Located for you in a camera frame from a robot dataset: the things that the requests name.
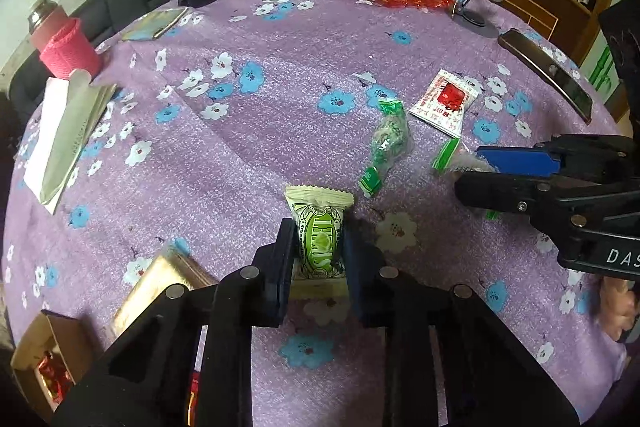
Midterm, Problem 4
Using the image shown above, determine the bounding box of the green twisted candy wrapper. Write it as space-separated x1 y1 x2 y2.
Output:
359 98 413 198

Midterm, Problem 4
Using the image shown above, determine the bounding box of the folded paper booklet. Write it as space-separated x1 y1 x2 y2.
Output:
23 69 118 214

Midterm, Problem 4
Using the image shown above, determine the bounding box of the red foil candy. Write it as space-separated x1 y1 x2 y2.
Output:
37 349 76 403

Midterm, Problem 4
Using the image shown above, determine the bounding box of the black smartphone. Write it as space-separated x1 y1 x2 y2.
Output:
497 28 594 124

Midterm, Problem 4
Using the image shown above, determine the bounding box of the cream green snack packet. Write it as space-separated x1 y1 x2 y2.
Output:
284 184 355 300

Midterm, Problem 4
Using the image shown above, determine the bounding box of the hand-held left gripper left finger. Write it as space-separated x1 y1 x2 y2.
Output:
52 218 298 427

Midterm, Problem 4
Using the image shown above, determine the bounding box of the person's right hand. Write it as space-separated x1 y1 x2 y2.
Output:
597 277 638 343

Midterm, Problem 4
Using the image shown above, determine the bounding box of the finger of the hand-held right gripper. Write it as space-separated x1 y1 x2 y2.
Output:
475 146 561 178
455 171 551 215

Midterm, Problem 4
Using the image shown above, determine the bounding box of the clear green-edged snack packet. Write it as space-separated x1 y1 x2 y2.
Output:
431 138 501 220

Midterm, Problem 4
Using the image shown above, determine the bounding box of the gold box lid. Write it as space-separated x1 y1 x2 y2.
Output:
110 247 221 343

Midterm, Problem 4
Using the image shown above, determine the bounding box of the bottle with pink sleeve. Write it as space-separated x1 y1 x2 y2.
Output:
27 0 103 80

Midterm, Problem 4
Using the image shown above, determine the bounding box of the purple floral tablecloth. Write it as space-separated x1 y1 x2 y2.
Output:
0 0 636 427

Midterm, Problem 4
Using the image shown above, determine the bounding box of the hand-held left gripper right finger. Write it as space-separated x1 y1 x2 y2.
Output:
342 227 581 427

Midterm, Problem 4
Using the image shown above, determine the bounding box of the brown cardboard box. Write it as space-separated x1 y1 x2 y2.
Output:
10 309 96 425

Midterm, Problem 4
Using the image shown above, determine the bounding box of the white red snack packet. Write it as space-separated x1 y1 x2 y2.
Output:
408 68 481 138

